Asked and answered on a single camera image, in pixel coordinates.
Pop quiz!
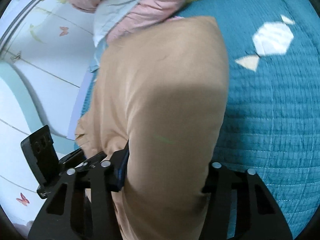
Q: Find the tan jacket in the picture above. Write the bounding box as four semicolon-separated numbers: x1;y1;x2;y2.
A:
75;16;229;239

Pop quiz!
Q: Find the white wardrobe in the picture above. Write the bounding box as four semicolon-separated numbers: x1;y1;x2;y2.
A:
1;0;95;234

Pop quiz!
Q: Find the light blue striped sheet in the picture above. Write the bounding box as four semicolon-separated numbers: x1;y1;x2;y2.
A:
89;39;108;73

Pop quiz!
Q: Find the teal quilted bedspread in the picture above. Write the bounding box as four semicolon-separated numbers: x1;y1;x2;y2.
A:
75;0;320;239

